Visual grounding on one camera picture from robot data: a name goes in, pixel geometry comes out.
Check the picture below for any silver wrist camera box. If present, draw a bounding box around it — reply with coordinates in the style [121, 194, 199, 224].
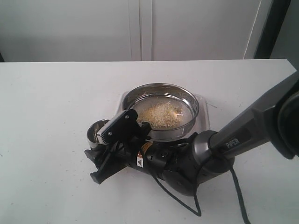
[96, 111, 126, 145]

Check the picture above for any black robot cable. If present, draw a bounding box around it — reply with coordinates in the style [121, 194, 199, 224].
[149, 140, 252, 224]

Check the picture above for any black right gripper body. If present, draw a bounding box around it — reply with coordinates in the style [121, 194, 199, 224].
[90, 109, 167, 184]

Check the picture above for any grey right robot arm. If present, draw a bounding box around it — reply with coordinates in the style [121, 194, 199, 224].
[85, 72, 299, 196]

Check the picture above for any stainless steel cup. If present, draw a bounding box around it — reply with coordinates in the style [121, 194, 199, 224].
[86, 119, 109, 151]

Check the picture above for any round steel mesh sieve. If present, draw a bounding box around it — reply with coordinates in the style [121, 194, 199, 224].
[120, 83, 199, 142]

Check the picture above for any pile of beige rice grains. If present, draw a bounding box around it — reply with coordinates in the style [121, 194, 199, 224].
[137, 101, 184, 129]

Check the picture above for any white rectangular plastic tray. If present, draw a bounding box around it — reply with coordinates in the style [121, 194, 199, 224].
[116, 91, 210, 138]

